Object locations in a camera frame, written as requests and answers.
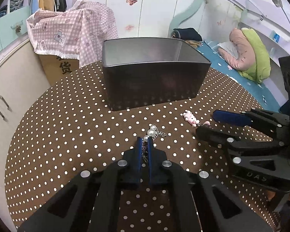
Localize blue printed bed sheet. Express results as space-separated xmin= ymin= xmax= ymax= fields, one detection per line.
xmin=196 ymin=40 xmax=290 ymax=114

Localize green blanket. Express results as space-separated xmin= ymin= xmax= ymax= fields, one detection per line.
xmin=237 ymin=27 xmax=271 ymax=84

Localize pink pillow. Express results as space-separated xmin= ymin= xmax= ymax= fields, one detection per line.
xmin=219 ymin=28 xmax=253 ymax=70

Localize pale green wardrobe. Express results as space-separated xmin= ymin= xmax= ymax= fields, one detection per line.
xmin=106 ymin=0 xmax=201 ymax=39

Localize teal drawer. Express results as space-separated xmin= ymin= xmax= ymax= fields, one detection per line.
xmin=0 ymin=6 xmax=32 ymax=38

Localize black folded clothes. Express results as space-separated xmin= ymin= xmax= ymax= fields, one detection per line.
xmin=173 ymin=28 xmax=203 ymax=41

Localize cream low cabinet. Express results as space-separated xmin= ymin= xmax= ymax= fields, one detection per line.
xmin=0 ymin=37 xmax=51 ymax=199

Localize pearl chain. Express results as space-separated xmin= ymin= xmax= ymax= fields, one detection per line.
xmin=141 ymin=124 xmax=167 ymax=162

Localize cardboard box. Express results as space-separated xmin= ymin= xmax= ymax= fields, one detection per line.
xmin=39 ymin=53 xmax=80 ymax=79

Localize white pillow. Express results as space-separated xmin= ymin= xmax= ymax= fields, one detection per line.
xmin=216 ymin=42 xmax=236 ymax=56

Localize grey metal box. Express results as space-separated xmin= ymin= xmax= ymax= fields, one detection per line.
xmin=101 ymin=37 xmax=212 ymax=112

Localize folded jeans stack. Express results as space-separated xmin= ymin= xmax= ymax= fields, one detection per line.
xmin=8 ymin=0 xmax=26 ymax=12

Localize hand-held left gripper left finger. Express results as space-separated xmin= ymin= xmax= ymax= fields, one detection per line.
xmin=17 ymin=136 xmax=145 ymax=232

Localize person's right hand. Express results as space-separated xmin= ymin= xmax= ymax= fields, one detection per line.
xmin=266 ymin=183 xmax=290 ymax=202

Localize pink checked cloth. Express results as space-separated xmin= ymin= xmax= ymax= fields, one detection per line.
xmin=26 ymin=0 xmax=119 ymax=68

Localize teal bunk bed frame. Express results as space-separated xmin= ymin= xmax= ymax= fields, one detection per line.
xmin=169 ymin=0 xmax=290 ymax=41

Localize tan folded clothes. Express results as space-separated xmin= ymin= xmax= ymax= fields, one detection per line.
xmin=185 ymin=40 xmax=204 ymax=49

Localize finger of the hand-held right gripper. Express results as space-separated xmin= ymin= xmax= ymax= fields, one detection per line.
xmin=212 ymin=108 xmax=290 ymax=141
xmin=195 ymin=125 xmax=285 ymax=165

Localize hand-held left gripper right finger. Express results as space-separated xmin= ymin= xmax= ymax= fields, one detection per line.
xmin=147 ymin=138 xmax=273 ymax=232

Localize purple bed shelf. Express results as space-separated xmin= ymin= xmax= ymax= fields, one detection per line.
xmin=242 ymin=0 xmax=290 ymax=61

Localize pink cat charm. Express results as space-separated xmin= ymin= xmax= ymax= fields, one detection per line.
xmin=183 ymin=110 xmax=211 ymax=128

